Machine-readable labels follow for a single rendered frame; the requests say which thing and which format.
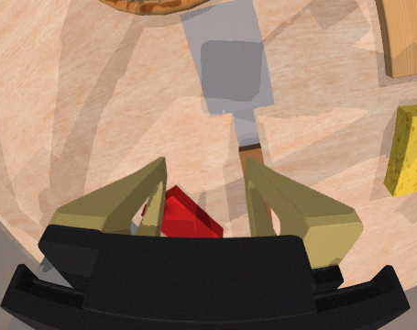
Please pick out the red block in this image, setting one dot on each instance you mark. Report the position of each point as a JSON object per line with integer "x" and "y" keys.
{"x": 182, "y": 217}

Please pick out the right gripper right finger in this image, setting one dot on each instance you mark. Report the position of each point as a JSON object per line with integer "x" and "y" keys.
{"x": 327, "y": 227}

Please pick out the yellow sponge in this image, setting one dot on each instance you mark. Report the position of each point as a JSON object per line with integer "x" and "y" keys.
{"x": 401, "y": 175}

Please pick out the wooden cutting board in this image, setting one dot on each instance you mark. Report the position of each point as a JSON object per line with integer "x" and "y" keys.
{"x": 398, "y": 25}

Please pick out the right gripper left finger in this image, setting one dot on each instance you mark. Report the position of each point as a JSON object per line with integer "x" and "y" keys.
{"x": 111, "y": 208}

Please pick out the metal spatula with brown handle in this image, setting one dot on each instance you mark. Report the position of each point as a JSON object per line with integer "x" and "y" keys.
{"x": 230, "y": 59}

